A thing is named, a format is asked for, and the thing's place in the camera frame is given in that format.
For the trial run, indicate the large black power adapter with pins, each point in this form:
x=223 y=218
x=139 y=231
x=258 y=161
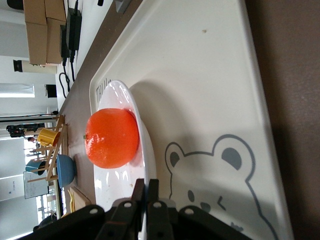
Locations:
x=74 y=27

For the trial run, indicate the black camera rig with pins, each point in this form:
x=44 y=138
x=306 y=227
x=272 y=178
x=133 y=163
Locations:
x=17 y=130

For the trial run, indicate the black square device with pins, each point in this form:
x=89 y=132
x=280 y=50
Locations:
x=51 y=91

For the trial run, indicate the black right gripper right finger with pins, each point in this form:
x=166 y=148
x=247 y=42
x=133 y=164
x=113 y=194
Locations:
x=160 y=222

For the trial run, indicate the wooden peg rack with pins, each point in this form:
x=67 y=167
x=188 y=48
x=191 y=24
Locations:
x=54 y=160

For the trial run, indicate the brown cardboard box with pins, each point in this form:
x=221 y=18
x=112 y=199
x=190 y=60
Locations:
x=36 y=43
x=53 y=42
x=55 y=10
x=35 y=11

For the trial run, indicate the yellow mug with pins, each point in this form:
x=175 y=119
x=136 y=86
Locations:
x=47 y=137

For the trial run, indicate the small black power adapter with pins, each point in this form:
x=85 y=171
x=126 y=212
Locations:
x=64 y=42

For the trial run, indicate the wooden cutting board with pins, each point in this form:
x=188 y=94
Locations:
x=80 y=200

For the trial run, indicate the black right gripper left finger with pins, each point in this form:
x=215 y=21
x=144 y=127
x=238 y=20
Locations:
x=120 y=220

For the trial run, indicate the blue bowl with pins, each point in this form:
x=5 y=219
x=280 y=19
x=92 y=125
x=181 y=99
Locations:
x=66 y=170

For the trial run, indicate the white wall poster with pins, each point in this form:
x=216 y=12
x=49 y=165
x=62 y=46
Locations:
x=35 y=187

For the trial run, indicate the cream bear print tray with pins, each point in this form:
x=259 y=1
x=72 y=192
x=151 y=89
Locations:
x=200 y=75

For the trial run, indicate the grey metal table bracket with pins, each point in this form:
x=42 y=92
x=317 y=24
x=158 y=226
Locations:
x=122 y=6

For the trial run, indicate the orange fruit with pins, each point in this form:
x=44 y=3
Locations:
x=112 y=138

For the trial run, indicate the white round plate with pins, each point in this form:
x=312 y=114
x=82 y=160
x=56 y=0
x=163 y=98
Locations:
x=117 y=182

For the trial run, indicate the teal round container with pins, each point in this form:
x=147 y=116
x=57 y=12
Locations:
x=33 y=166

